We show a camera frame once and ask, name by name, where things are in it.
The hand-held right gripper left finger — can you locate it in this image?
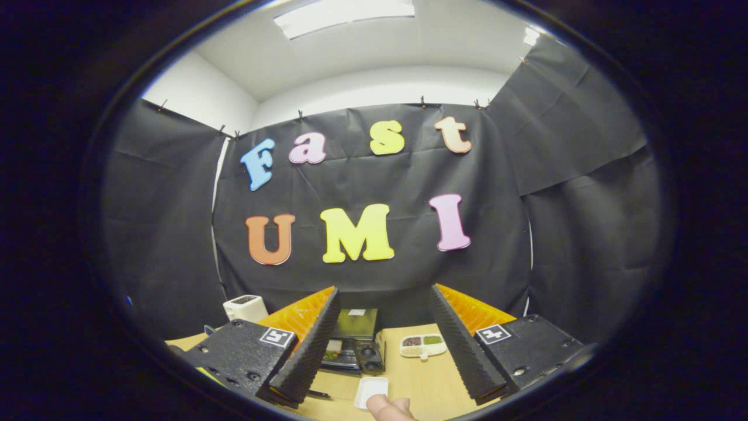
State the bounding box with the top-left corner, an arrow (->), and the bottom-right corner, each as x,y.
178,286 -> 341,409

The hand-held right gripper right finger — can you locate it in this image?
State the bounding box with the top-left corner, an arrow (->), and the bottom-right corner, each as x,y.
428,284 -> 587,406

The black electric oven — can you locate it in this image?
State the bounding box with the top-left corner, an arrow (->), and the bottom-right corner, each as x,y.
318,308 -> 386,376

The white sectioned grain dish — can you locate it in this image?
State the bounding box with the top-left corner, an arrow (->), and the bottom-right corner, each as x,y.
400,333 -> 448,360

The white plastic tray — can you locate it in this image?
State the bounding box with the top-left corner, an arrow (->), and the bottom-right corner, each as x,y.
354,376 -> 389,411

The white toaster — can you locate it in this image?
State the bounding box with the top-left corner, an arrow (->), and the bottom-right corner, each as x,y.
223,295 -> 269,323

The black backdrop cloth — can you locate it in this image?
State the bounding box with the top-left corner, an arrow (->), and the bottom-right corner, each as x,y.
99,35 -> 667,343

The large ceiling light panel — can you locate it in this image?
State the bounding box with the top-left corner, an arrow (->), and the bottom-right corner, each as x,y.
273,0 -> 416,40

